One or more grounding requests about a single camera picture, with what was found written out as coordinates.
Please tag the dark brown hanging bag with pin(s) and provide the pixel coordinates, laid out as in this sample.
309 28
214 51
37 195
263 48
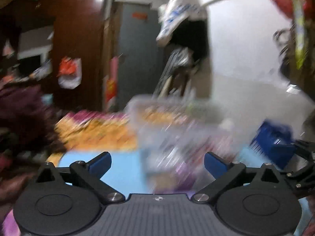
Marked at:
296 46

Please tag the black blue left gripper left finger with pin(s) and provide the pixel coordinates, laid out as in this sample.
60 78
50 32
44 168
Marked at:
86 175

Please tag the dark red wooden wardrobe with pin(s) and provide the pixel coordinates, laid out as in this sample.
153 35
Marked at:
78 33

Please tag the blue bag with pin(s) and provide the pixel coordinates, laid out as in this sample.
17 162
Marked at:
274 141

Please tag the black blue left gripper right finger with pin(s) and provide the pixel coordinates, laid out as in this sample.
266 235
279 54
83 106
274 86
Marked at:
235 182

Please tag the maroon clothes pile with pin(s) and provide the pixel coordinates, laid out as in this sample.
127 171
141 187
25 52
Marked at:
29 120

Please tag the grey metal door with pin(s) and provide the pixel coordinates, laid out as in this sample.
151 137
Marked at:
140 59

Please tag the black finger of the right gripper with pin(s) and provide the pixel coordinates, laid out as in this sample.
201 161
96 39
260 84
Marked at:
304 149

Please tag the orange white hanging bag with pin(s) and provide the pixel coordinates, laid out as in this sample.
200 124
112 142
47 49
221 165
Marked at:
70 73

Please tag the white plastic lattice basket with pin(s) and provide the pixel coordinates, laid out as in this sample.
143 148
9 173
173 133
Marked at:
174 135

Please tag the white black hanging jacket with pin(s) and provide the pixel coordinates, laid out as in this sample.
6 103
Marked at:
184 23

